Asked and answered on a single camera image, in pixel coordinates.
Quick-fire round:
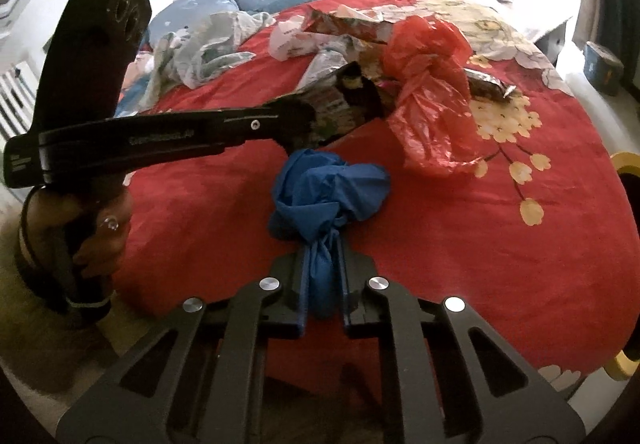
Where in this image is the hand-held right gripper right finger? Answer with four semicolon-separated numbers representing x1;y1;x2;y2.
335;239;587;444

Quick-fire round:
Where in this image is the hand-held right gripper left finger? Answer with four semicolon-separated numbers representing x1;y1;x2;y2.
55;248;308;444

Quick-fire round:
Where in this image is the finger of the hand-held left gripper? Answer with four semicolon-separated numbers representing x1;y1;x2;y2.
270;96;321;155

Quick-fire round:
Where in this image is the dark printed snack packet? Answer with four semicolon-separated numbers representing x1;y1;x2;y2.
272;61;388;150

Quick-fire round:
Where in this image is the blue plastic bag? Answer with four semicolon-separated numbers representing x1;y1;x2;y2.
267;149;391;320

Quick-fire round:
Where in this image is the person's left forearm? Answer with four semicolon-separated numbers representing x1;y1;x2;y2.
0;219;121;400

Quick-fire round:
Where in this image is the person's left hand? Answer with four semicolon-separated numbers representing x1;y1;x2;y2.
21;184;135;289

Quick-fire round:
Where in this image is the clear plastic wrapper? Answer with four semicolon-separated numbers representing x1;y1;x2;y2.
300;36;381;90

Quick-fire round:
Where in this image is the white radiator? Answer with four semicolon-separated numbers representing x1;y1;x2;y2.
0;58;40;141

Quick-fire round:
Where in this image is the white printed plastic bag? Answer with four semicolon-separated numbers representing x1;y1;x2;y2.
267;16;351;62

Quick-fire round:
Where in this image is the brown patterned wrapper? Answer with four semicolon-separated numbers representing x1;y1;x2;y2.
302;4;401;46

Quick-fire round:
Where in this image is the light grey crumpled cloth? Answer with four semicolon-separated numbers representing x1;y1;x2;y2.
147;11;276;91

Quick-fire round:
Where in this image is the red floral bedsheet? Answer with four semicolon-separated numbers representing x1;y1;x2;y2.
112;0;632;395

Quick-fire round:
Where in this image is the blue heart-print quilt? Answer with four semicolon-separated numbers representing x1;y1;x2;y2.
147;0;240;45

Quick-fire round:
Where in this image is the red plastic bag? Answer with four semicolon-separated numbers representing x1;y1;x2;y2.
382;16;487;176

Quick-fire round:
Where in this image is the foil snack wrapper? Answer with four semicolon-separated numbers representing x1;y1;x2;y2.
465;69;521;103

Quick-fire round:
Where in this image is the white window ledge cabinet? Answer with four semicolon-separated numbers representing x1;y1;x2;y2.
465;0;578;47

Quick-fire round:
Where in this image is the teal storage box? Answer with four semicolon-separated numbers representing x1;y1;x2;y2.
584;41;624;98

